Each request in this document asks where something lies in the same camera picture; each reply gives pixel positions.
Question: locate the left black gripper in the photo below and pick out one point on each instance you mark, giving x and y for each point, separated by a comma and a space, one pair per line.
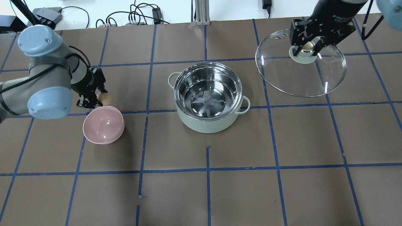
85, 81

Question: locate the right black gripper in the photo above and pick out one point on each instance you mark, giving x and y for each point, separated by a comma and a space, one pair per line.
336, 18

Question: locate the brown egg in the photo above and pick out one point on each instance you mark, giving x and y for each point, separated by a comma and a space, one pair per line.
105, 98

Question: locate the glass pot lid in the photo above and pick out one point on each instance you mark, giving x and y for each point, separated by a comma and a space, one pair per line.
302, 79

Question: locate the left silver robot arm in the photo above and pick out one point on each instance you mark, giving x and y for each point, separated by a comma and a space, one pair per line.
55, 71

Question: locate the pale green cooking pot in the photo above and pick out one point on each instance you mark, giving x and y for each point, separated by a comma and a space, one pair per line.
208, 96

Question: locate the pink bowl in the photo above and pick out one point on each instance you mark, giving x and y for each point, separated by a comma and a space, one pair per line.
103, 125

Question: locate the black power adapter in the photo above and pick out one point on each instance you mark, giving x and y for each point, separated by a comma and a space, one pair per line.
267, 4

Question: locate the aluminium frame post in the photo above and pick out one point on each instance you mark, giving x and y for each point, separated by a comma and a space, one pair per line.
201, 12

